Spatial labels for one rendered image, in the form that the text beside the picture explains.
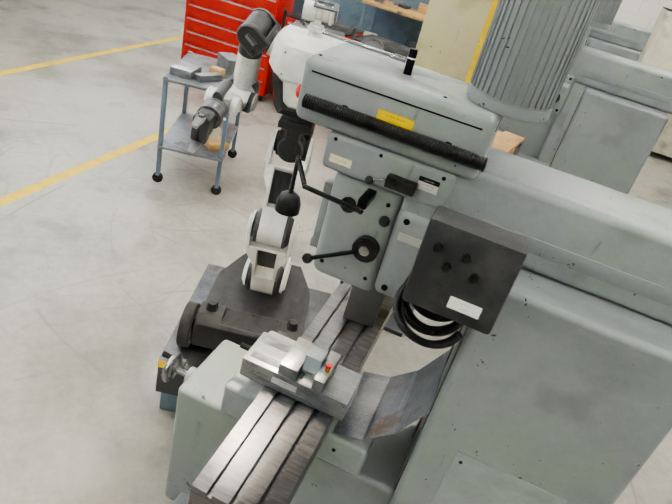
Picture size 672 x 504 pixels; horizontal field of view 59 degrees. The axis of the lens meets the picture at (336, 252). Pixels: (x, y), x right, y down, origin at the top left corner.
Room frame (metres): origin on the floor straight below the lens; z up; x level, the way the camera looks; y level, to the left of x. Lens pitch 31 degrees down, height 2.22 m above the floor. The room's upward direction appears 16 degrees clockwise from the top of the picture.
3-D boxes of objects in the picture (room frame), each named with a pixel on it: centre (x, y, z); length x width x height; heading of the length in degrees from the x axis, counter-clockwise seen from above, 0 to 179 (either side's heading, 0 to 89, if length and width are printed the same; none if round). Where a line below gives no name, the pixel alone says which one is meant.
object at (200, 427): (1.48, -0.03, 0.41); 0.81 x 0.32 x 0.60; 77
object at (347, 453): (1.47, -0.05, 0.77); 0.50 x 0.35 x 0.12; 77
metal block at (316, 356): (1.37, -0.03, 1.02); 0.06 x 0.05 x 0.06; 168
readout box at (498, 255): (1.08, -0.27, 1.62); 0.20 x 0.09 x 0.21; 77
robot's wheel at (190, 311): (1.97, 0.53, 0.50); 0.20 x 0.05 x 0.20; 3
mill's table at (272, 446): (1.51, -0.06, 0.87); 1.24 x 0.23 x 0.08; 167
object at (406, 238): (1.43, -0.24, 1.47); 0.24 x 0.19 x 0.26; 167
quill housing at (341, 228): (1.47, -0.05, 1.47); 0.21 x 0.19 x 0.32; 167
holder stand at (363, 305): (1.87, -0.16, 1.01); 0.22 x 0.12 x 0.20; 175
